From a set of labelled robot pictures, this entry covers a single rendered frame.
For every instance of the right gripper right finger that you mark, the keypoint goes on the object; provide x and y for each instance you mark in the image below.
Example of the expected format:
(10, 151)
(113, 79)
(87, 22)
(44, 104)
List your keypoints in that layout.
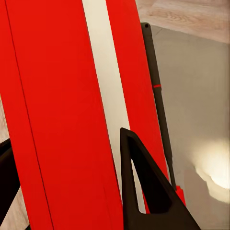
(167, 211)

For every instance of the coffee table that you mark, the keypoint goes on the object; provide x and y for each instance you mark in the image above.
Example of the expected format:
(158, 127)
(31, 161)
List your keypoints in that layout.
(195, 80)

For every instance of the radio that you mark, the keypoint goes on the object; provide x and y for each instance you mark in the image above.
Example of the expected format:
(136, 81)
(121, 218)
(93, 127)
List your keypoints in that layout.
(72, 74)

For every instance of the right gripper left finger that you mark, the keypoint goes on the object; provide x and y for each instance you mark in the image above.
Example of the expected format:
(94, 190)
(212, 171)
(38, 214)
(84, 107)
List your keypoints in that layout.
(9, 179)

